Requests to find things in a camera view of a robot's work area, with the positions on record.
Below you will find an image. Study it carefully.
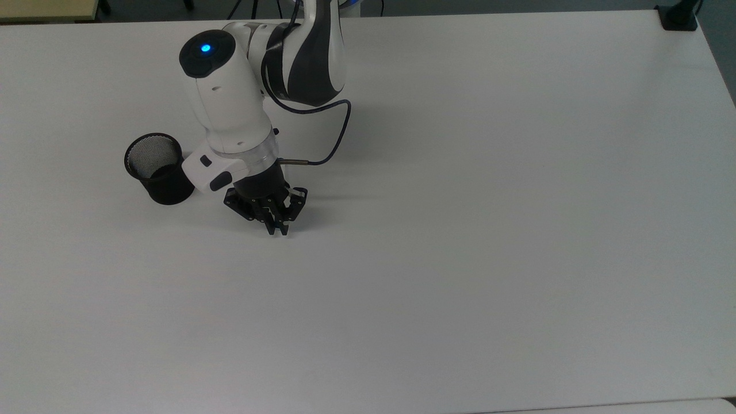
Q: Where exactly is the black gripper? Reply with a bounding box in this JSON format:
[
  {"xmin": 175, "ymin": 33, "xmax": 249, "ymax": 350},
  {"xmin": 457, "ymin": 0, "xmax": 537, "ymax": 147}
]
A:
[{"xmin": 224, "ymin": 163, "xmax": 309, "ymax": 237}]

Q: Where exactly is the black mesh pen cup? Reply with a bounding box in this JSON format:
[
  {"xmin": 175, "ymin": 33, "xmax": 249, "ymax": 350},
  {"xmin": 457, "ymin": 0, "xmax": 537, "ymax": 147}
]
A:
[{"xmin": 124, "ymin": 133, "xmax": 197, "ymax": 206}]

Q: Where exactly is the light wooden desk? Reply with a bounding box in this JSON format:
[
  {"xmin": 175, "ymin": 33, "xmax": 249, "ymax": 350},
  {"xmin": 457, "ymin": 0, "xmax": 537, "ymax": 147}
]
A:
[{"xmin": 0, "ymin": 0, "xmax": 99, "ymax": 24}]

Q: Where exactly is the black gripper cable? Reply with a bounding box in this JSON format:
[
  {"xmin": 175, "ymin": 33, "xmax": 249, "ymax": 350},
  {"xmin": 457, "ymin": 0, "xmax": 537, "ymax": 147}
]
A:
[{"xmin": 260, "ymin": 51, "xmax": 352, "ymax": 168}]

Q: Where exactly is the black corner clamp mount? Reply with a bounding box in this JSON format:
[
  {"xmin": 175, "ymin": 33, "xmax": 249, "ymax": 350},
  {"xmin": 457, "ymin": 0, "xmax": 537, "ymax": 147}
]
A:
[{"xmin": 655, "ymin": 0, "xmax": 703, "ymax": 32}]

